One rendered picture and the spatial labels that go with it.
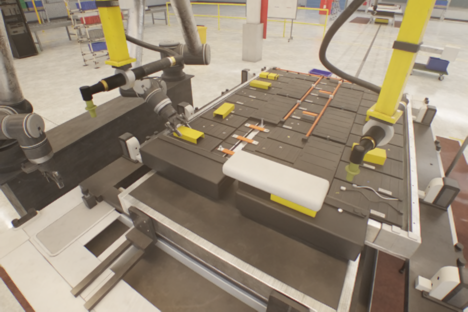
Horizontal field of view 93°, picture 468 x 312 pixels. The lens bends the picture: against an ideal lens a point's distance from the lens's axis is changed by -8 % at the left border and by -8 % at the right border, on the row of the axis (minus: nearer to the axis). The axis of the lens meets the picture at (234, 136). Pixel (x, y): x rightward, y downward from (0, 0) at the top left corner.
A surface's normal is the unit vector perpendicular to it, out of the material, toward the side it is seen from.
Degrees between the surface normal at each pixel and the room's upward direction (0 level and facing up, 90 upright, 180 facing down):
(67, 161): 90
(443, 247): 0
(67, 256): 0
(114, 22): 90
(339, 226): 0
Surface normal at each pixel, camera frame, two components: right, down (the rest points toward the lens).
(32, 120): 1.00, -0.09
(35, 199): 0.90, 0.23
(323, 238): -0.52, 0.46
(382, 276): 0.00, -0.84
